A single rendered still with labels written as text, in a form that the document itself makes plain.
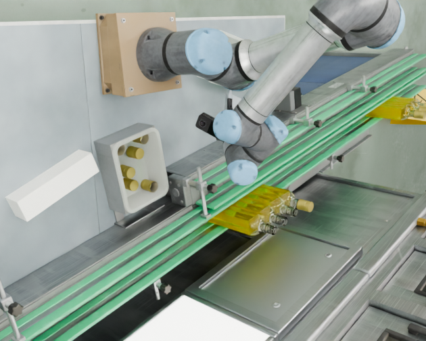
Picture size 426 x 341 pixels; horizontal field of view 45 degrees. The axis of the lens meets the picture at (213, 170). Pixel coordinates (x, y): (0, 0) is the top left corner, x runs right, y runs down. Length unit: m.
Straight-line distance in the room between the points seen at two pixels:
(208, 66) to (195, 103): 0.45
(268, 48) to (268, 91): 0.22
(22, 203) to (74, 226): 0.23
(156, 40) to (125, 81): 0.14
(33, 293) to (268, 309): 0.62
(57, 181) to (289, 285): 0.72
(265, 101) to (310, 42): 0.16
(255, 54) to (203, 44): 0.16
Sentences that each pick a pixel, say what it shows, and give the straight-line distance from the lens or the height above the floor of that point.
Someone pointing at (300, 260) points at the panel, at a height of 1.19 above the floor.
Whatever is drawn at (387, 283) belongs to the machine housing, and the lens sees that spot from 1.63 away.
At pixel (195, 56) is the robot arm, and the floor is 1.05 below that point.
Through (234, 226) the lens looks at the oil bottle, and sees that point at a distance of 1.62.
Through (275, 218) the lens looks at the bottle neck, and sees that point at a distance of 1.60.
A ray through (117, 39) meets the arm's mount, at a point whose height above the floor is 0.84.
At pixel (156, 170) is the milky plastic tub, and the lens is 1.59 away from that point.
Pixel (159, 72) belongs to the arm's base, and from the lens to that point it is 1.44.
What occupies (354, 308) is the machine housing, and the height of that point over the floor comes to 1.42.
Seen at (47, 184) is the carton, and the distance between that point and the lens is 1.38.
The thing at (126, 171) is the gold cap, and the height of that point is 0.81.
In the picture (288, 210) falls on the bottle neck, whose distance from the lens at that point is 1.63.
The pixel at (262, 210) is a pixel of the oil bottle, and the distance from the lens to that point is 1.61.
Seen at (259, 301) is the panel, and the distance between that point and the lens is 1.49.
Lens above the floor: 1.96
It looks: 40 degrees down
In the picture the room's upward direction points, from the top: 103 degrees clockwise
